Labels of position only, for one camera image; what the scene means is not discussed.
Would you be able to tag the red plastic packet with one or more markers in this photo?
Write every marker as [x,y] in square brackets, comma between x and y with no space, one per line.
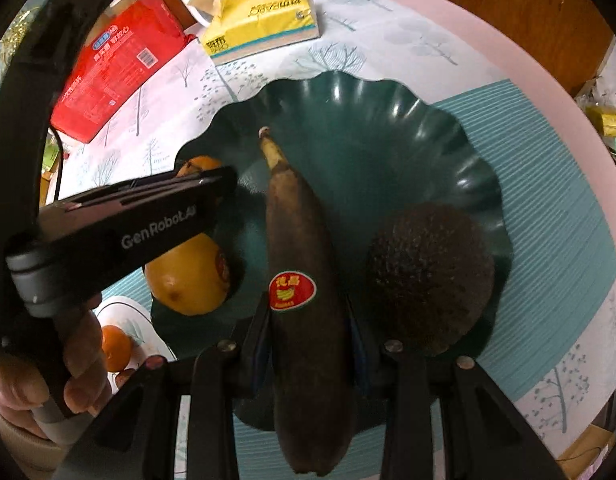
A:
[118,70]

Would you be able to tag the dark brown avocado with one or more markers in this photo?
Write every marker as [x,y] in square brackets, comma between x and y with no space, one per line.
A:
[428,275]

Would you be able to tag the small orange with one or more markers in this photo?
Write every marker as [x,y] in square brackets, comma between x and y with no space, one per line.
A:
[203,164]

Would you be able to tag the person's left hand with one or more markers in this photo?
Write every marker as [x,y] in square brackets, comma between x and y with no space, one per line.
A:
[85,350]

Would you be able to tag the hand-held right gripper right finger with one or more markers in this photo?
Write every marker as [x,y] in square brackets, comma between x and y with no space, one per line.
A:
[355,352]

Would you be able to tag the dark overripe banana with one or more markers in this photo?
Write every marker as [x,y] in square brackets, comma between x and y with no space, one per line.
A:
[298,240]

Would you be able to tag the pile of yellow green packets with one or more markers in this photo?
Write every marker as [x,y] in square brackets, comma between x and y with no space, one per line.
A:
[610,122]

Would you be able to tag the small mandarin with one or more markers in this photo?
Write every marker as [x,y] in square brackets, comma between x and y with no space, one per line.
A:
[117,347]

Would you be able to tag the green box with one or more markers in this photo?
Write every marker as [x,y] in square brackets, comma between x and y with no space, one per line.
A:
[49,157]

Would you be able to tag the brown wooden cabinet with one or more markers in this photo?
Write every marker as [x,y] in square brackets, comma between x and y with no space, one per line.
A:
[513,10]

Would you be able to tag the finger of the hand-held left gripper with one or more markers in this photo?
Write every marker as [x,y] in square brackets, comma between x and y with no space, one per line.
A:
[222,180]

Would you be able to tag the large yellow orange with sticker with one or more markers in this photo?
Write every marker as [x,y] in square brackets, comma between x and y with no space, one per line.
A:
[188,280]

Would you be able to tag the tree print tablecloth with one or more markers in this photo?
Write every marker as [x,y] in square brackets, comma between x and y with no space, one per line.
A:
[538,185]

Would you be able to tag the yellow tissue pack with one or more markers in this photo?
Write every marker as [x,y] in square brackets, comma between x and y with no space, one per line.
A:
[268,20]

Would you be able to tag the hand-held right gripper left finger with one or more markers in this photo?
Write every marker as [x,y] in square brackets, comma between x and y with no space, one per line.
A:
[259,347]

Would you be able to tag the cardboard box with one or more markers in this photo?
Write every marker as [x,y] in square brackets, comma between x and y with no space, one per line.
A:
[588,452]

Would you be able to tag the dark green scalloped plate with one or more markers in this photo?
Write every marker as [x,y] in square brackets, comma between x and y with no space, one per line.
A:
[368,150]

